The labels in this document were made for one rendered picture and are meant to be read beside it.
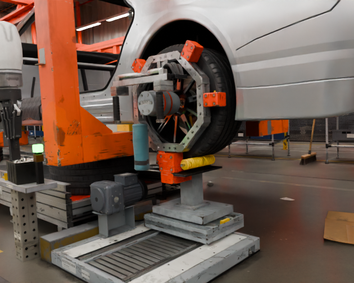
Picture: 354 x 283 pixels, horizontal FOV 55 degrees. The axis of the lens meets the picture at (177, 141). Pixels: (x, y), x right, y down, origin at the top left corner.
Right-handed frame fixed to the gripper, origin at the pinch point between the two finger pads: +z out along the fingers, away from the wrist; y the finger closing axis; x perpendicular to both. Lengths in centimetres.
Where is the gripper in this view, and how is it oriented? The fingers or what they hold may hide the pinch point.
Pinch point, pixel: (14, 149)
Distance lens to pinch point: 127.3
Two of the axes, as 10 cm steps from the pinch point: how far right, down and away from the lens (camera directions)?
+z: 0.4, 9.9, 1.2
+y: 7.4, 0.5, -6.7
